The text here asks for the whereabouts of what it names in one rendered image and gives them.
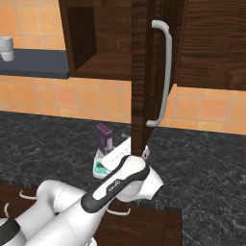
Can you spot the dark grey wall shelf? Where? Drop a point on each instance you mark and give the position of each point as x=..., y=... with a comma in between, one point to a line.
x=35, y=65

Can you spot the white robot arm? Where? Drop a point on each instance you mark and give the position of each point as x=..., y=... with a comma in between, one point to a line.
x=64, y=221

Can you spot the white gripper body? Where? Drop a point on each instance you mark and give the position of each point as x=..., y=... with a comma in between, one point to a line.
x=118, y=153

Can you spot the dark wood closed cabinet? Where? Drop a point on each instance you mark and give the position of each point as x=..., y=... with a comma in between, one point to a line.
x=214, y=44

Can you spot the white digital scale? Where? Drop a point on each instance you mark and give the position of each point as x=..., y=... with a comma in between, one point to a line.
x=100, y=169

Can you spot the white cup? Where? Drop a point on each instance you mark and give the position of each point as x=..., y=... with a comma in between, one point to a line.
x=7, y=48

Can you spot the dark wood open cabinet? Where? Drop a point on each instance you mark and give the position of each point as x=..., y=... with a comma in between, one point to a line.
x=105, y=64

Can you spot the dark wood drawer front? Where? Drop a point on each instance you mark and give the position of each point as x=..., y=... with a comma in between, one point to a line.
x=147, y=229
x=19, y=205

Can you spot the purple cereal box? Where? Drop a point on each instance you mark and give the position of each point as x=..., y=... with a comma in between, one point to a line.
x=104, y=137

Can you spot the dark wood cabinet door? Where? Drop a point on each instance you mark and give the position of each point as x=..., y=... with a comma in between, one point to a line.
x=142, y=70

